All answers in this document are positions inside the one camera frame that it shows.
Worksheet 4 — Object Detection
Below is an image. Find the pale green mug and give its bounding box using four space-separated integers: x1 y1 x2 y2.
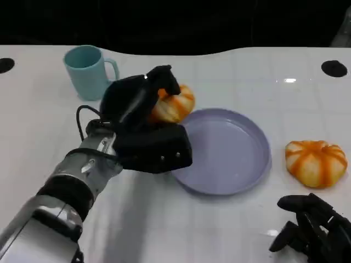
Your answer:
63 45 121 101

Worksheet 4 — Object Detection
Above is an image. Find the black looping arm cable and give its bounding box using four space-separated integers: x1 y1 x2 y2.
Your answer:
76 105 117 143

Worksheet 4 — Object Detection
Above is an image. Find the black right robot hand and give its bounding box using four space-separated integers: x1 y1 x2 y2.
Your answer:
269 193 351 263

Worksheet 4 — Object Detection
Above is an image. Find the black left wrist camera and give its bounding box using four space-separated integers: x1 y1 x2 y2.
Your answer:
113 124 193 175

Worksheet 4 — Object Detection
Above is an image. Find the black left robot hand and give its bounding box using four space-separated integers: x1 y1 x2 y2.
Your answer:
99 65 182 133

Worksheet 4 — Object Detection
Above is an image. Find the black table cable hole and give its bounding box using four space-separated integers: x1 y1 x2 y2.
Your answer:
321 60 348 78
0 58 15 74

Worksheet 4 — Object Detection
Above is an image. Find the orange and white toy bread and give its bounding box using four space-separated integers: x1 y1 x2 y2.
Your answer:
149 84 196 124
285 140 348 189

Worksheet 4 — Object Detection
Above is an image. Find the grey background object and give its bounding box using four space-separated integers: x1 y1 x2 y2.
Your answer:
330 5 351 48

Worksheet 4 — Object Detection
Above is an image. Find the lilac plate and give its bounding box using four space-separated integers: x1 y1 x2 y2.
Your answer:
170 108 273 196

